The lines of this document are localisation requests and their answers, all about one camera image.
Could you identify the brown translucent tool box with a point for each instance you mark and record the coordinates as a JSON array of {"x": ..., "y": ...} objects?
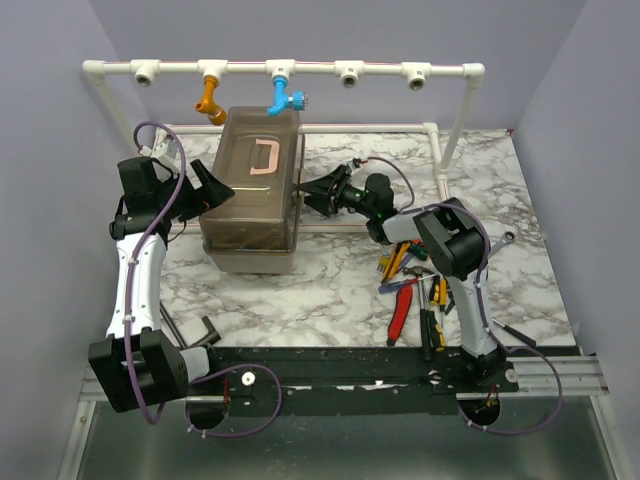
[{"x": 260, "y": 157}]

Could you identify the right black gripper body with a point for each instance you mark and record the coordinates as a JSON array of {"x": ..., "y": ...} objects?
[{"x": 347, "y": 197}]

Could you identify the black long screwdriver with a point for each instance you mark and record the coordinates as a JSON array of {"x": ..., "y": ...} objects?
[{"x": 424, "y": 323}]

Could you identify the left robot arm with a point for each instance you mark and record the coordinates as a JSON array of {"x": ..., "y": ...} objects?
[{"x": 136, "y": 364}]

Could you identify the blue handled screwdriver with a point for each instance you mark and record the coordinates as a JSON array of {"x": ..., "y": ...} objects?
[{"x": 395, "y": 286}]

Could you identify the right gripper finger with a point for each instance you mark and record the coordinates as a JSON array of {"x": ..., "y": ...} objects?
[
  {"x": 326, "y": 185},
  {"x": 322, "y": 204}
]

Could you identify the yellow black screwdriver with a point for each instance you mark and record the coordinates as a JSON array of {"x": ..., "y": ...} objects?
[{"x": 437, "y": 336}]

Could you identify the black needle nose pliers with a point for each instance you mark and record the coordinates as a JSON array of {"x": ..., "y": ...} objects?
[{"x": 450, "y": 302}]

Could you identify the claw hammer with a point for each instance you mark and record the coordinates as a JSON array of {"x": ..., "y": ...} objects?
[{"x": 421, "y": 274}]

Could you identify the white PVC pipe frame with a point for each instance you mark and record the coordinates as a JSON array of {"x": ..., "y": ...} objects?
[{"x": 349, "y": 72}]

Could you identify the small black hammer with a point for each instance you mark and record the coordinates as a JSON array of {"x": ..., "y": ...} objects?
[{"x": 516, "y": 334}]

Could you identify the black L bracket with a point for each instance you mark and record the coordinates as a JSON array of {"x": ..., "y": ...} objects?
[{"x": 205, "y": 332}]

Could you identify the blue plastic faucet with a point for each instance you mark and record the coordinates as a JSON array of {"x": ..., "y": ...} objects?
[{"x": 282, "y": 100}]

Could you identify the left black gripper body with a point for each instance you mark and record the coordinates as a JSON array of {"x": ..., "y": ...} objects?
[{"x": 189, "y": 201}]

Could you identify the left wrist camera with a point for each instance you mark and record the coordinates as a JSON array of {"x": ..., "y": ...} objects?
[{"x": 166, "y": 155}]

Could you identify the black metal base rail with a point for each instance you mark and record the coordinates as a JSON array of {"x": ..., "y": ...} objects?
[{"x": 344, "y": 381}]

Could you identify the yellow short screwdriver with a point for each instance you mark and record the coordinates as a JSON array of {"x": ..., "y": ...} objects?
[{"x": 438, "y": 292}]

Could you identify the silver combination wrench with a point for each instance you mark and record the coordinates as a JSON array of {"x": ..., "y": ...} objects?
[{"x": 506, "y": 239}]

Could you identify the green handled screwdriver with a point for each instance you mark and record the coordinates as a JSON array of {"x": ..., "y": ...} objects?
[{"x": 419, "y": 251}]

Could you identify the orange plastic faucet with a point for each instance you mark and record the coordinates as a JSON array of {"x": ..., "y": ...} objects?
[{"x": 207, "y": 106}]

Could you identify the red utility knife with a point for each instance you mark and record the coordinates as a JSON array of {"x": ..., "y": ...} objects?
[{"x": 403, "y": 301}]

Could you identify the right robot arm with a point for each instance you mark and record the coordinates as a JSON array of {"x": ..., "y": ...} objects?
[{"x": 455, "y": 239}]

